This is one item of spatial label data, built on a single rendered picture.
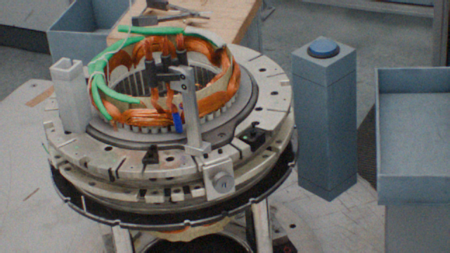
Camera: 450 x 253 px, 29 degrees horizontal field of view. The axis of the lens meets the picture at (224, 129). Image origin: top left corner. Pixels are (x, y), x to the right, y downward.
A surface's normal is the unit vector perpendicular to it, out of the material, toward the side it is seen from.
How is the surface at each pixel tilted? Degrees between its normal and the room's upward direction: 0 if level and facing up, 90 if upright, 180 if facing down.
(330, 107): 90
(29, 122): 0
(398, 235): 90
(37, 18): 89
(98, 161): 0
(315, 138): 90
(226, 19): 0
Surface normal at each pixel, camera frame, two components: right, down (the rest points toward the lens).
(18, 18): -0.45, 0.52
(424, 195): -0.13, 0.55
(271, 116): -0.09, -0.83
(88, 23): 0.96, 0.08
